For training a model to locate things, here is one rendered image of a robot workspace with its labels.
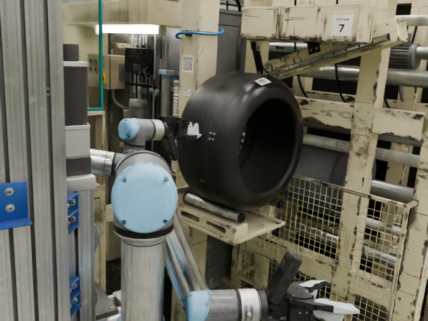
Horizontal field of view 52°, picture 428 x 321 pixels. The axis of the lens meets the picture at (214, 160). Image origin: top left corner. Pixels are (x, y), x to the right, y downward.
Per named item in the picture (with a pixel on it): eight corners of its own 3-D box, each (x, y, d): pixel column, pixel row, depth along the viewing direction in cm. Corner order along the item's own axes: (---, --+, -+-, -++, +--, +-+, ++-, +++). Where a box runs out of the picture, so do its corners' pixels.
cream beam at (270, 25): (239, 39, 214) (241, 7, 210) (270, 42, 232) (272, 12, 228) (355, 42, 173) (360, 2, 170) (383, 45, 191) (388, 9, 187)
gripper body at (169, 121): (192, 118, 164) (167, 117, 156) (189, 141, 166) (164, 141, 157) (178, 116, 169) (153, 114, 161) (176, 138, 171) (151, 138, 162)
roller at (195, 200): (190, 199, 211) (183, 202, 208) (189, 190, 210) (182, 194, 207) (246, 220, 188) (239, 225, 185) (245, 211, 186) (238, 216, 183)
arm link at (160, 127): (155, 142, 154) (141, 138, 159) (165, 142, 157) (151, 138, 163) (156, 120, 153) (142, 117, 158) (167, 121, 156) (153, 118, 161)
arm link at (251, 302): (234, 283, 98) (243, 299, 90) (255, 282, 99) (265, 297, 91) (233, 315, 99) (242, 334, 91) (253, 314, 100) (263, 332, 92)
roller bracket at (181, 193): (172, 207, 208) (173, 187, 205) (230, 192, 236) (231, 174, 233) (178, 209, 205) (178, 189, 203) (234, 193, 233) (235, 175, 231)
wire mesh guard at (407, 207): (235, 276, 259) (243, 160, 242) (237, 275, 260) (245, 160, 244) (384, 352, 199) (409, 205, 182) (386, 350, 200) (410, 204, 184)
